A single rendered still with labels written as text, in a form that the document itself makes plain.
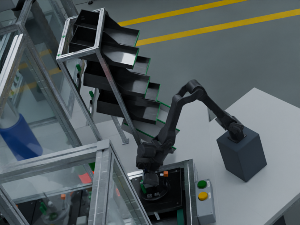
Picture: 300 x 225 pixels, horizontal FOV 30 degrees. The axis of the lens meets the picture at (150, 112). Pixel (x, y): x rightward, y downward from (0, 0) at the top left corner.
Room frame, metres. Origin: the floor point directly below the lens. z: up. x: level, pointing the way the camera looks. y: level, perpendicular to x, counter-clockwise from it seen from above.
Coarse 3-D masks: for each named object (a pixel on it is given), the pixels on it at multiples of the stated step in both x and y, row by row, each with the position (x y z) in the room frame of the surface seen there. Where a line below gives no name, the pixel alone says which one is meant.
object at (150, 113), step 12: (108, 96) 2.23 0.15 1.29; (132, 96) 2.19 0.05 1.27; (96, 108) 2.13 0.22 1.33; (108, 108) 2.11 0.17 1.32; (120, 108) 2.09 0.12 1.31; (132, 108) 2.14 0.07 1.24; (144, 108) 2.14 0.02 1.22; (156, 108) 2.13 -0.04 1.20; (144, 120) 2.05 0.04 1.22; (156, 120) 2.03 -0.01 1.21
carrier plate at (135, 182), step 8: (176, 168) 1.94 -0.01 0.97; (160, 176) 1.93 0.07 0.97; (168, 176) 1.91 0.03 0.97; (176, 176) 1.89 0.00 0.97; (136, 184) 1.94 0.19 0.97; (176, 184) 1.84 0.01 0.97; (136, 192) 1.89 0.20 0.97; (176, 192) 1.79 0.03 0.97; (168, 200) 1.77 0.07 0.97; (176, 200) 1.75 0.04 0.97; (144, 208) 1.78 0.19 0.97; (152, 208) 1.76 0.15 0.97; (160, 208) 1.74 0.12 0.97; (168, 208) 1.72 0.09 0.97; (176, 208) 1.71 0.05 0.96
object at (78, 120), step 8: (80, 88) 3.11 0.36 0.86; (88, 88) 3.07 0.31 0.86; (88, 96) 2.98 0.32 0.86; (96, 96) 3.09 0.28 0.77; (88, 104) 2.90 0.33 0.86; (96, 104) 3.02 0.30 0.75; (72, 112) 2.88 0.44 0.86; (80, 112) 2.85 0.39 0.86; (96, 112) 2.96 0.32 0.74; (72, 120) 2.81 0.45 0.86; (80, 120) 2.77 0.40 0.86; (96, 120) 2.90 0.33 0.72; (104, 120) 3.03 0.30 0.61
